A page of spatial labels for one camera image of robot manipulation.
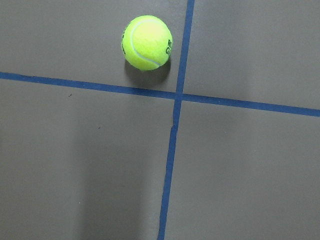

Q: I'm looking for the tennis ball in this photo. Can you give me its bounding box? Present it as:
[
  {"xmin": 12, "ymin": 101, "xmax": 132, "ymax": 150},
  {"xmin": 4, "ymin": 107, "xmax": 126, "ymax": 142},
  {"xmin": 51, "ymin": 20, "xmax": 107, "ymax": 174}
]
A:
[{"xmin": 121, "ymin": 15, "xmax": 173, "ymax": 71}]

